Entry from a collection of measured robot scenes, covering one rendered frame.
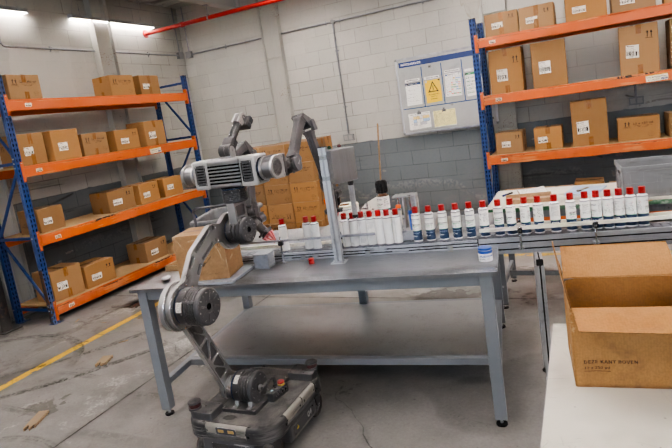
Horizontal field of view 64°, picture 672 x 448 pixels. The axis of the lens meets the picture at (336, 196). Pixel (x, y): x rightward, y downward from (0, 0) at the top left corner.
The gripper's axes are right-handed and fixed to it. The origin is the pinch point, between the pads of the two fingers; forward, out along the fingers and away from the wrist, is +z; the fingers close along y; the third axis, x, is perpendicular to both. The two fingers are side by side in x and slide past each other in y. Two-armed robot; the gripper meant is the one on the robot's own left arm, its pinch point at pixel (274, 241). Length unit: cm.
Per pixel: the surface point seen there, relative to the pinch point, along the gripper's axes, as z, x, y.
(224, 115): -252, 163, 494
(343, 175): 6, -67, -12
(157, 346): -7, 82, -45
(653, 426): 122, -123, -161
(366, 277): 53, -46, -46
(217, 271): -8.9, 16.5, -41.9
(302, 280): 30, -19, -46
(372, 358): 91, 4, -14
